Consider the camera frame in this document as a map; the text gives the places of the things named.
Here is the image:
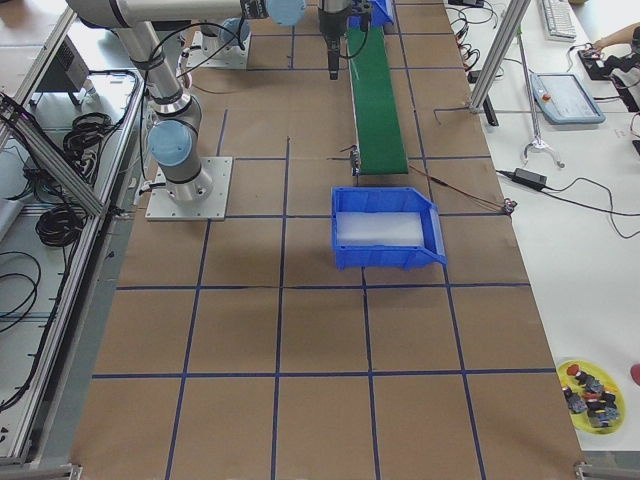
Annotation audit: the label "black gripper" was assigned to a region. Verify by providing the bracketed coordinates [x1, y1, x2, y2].
[318, 0, 348, 80]

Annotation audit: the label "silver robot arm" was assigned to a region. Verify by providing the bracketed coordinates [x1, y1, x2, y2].
[68, 1, 306, 204]
[200, 17, 250, 56]

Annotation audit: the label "yellow plate of buttons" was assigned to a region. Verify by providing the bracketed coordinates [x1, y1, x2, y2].
[556, 359, 626, 435]

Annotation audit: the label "blue source bin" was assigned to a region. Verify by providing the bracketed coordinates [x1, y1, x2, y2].
[348, 0, 395, 28]

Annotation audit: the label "green conveyor belt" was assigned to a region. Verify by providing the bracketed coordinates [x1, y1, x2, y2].
[347, 27, 408, 175]

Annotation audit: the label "white foam pad destination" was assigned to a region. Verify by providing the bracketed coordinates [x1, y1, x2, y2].
[336, 212, 424, 247]

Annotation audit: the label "blue destination bin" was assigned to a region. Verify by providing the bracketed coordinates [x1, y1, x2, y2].
[331, 187, 448, 270]

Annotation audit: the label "white keyboard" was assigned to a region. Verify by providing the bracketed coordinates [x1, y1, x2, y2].
[538, 0, 577, 42]

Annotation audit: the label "silver reacher grabber tool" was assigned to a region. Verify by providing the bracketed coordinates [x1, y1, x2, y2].
[516, 29, 566, 169]

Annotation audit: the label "black power adapter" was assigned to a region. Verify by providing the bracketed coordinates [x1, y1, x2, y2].
[512, 168, 547, 191]

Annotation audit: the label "blue teach pendant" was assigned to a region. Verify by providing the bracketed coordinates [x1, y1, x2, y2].
[530, 73, 606, 125]

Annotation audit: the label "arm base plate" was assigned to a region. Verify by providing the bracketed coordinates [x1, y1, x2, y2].
[145, 157, 233, 221]
[187, 31, 251, 70]

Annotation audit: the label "aluminium frame post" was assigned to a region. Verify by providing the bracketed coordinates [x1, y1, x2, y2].
[469, 0, 530, 113]

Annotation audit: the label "red black conveyor wires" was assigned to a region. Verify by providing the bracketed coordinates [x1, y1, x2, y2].
[409, 167, 516, 216]

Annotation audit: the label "black cable bundle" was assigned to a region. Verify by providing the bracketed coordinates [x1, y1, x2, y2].
[35, 202, 84, 249]

